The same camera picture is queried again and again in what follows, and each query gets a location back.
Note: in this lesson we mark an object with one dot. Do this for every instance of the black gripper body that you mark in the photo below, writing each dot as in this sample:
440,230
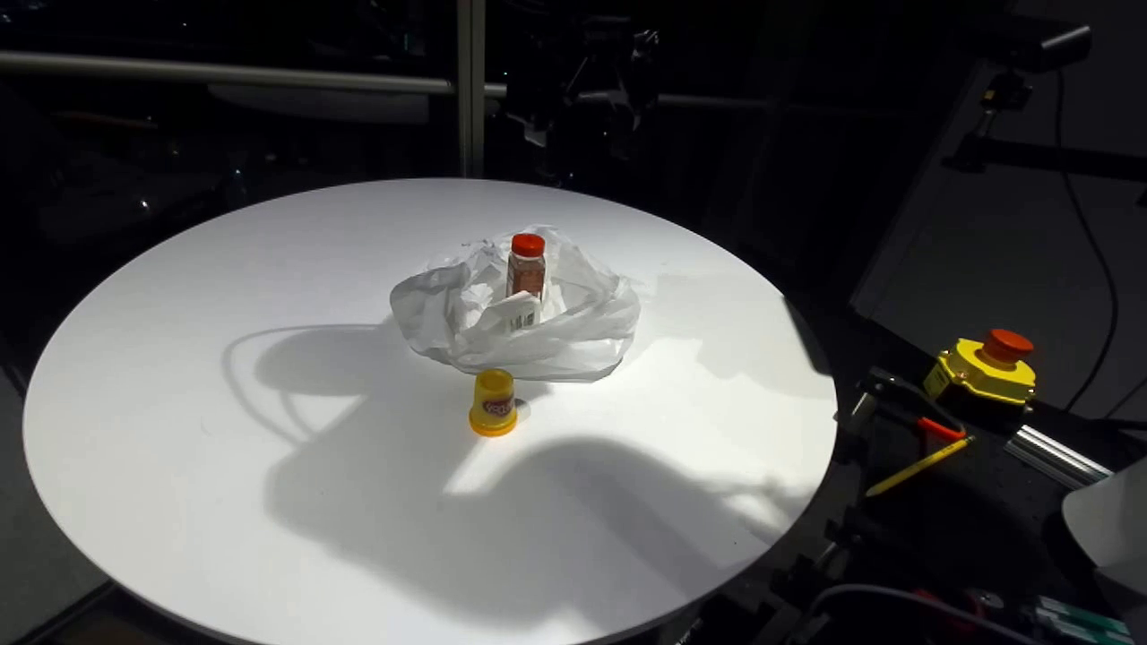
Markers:
585,78

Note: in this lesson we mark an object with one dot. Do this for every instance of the red-capped spice jar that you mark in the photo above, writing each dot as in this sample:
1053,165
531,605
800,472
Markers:
528,268

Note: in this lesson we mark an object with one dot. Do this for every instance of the white plastic bag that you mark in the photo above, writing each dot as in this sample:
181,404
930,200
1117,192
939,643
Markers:
574,328

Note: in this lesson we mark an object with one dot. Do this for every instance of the small yellow container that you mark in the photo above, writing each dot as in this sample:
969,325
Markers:
493,404

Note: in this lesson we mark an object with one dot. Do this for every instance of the horizontal metal railing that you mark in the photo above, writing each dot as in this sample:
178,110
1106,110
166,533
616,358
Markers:
236,74

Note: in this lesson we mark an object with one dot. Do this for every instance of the yellow emergency stop button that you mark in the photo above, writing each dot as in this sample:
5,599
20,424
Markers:
988,367

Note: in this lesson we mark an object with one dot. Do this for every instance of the yellow pencil-like rod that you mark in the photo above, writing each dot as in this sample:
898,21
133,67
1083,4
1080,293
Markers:
920,465

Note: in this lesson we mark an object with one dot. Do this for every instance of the aluminium extrusion bar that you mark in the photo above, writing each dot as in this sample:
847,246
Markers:
1057,453

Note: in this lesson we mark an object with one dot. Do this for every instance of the white rounded object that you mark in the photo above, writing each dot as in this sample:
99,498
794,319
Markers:
1111,520

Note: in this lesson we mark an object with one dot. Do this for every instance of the thin vertical metal post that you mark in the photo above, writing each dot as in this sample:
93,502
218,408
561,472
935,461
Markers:
470,83

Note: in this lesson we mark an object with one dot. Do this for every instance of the black camera stand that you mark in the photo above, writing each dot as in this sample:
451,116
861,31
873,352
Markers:
1040,110

